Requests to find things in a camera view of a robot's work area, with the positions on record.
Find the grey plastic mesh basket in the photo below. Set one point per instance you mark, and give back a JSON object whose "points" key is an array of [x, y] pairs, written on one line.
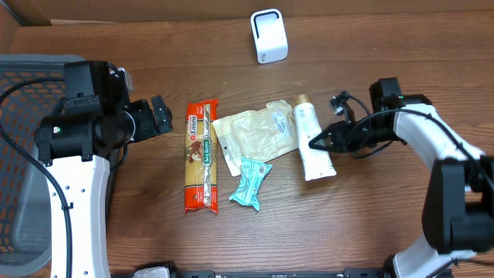
{"points": [[32, 87]]}

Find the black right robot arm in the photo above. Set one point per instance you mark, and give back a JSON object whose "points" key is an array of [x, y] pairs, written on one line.
{"points": [[457, 217]]}

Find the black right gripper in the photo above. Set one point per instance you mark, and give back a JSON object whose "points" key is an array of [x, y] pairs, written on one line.
{"points": [[345, 135]]}

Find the white barcode scanner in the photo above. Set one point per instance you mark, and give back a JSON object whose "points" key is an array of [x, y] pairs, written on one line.
{"points": [[269, 36]]}

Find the white tube with gold cap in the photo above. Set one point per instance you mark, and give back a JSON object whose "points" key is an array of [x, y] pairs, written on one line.
{"points": [[316, 163]]}

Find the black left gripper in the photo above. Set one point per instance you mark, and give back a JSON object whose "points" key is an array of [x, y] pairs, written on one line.
{"points": [[160, 114]]}

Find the orange spaghetti packet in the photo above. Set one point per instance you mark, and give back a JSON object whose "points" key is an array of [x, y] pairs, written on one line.
{"points": [[200, 157]]}

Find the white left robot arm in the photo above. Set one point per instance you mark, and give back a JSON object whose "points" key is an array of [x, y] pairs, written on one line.
{"points": [[75, 148]]}

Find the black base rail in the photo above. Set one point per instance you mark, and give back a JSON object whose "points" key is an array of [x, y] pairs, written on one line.
{"points": [[175, 272]]}

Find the teal snack wrapper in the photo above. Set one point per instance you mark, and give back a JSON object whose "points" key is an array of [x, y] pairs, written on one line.
{"points": [[253, 174]]}

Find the clear plastic pouch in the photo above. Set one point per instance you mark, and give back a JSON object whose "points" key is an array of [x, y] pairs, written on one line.
{"points": [[261, 135]]}

